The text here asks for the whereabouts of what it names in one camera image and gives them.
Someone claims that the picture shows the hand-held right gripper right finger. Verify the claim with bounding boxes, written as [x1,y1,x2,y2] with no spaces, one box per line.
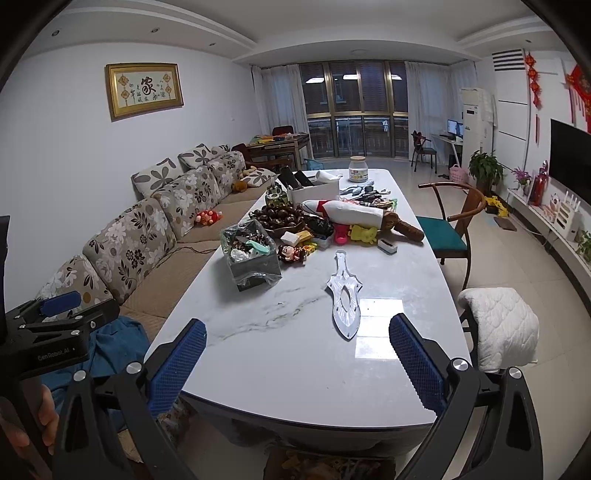
[389,313,544,480]

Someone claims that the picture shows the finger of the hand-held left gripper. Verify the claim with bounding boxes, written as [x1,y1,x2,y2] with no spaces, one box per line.
[7,299,121,342]
[7,292,84,324]

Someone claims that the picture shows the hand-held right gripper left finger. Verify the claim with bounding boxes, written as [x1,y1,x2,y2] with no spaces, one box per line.
[53,318,208,480]

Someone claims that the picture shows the silver toy sword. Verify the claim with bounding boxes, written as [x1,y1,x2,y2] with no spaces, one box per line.
[326,249,365,341]

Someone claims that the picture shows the person's left hand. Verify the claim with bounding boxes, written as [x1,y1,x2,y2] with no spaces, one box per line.
[0,385,61,462]

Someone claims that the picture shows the blue cloth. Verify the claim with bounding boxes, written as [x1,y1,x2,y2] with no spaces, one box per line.
[46,315,153,430]

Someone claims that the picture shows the floral fabric sofa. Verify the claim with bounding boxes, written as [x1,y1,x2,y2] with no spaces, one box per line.
[34,150,282,342]

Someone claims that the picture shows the white quilted chair cushion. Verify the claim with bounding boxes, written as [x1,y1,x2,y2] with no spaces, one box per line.
[457,287,540,374]

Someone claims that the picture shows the grey bin with clear bag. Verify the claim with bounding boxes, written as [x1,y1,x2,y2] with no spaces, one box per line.
[220,218,283,293]

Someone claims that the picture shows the wooden chair teal seat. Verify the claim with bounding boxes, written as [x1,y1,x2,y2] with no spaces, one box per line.
[418,181,487,291]

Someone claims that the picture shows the yellow green toy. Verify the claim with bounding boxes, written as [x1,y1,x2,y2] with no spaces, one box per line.
[348,224,381,244]

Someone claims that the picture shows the cartoon figure toy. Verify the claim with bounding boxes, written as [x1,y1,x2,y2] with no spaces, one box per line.
[276,244,308,267]

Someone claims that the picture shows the white red plush toy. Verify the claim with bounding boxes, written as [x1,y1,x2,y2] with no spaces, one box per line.
[300,198,393,230]

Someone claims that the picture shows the black toy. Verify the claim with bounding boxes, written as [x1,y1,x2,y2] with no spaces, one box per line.
[305,217,335,237]

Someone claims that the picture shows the tray of dark chestnuts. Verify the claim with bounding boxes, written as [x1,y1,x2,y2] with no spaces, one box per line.
[249,203,311,234]

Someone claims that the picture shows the white television cabinet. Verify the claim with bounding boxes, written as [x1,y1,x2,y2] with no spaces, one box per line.
[507,187,591,273]

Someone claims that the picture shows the green glass jar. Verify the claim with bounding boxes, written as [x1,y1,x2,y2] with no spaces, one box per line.
[265,181,289,208]

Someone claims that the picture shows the white storage box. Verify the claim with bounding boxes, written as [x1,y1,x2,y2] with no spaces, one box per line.
[287,178,341,204]

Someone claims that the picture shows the small green plant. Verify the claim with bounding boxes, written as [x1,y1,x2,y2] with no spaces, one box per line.
[575,228,591,265]

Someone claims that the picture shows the large green potted plant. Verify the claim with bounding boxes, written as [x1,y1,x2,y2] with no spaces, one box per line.
[468,150,506,192]

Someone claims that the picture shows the white slotted rack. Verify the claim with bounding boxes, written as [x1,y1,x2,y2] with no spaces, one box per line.
[556,194,587,241]

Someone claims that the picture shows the purple potted flower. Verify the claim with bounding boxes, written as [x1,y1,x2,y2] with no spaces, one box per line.
[510,167,533,197]

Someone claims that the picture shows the black metal chair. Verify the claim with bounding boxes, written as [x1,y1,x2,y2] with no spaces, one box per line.
[410,130,438,174]

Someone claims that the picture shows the red fire extinguisher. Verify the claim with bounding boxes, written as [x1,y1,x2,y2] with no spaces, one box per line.
[529,161,550,207]

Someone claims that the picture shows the white computer desk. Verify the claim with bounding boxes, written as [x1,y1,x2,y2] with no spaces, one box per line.
[430,134,464,169]

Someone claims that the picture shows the gold framed calligraphy picture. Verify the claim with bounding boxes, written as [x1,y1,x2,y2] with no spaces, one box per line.
[105,62,184,122]

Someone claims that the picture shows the brown wooden desk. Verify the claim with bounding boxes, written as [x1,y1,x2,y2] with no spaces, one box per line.
[245,133,311,162]

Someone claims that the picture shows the white floor air conditioner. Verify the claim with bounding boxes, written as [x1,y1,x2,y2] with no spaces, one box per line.
[461,88,496,167]

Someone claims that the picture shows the black television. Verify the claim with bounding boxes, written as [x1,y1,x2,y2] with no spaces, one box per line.
[549,119,591,197]

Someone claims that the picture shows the white curtain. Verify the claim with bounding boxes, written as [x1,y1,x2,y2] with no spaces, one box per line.
[405,60,478,158]
[252,64,309,136]

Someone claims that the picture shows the gold framed window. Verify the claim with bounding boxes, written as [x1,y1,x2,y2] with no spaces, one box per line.
[299,60,409,158]

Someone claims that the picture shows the red knot hanging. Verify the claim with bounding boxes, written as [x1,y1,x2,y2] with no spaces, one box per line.
[525,53,543,110]

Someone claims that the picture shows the red wall decoration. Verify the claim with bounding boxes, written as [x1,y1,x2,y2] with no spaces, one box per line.
[567,65,591,121]

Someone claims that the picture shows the wall air vent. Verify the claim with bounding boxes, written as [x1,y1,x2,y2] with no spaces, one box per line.
[492,48,525,72]

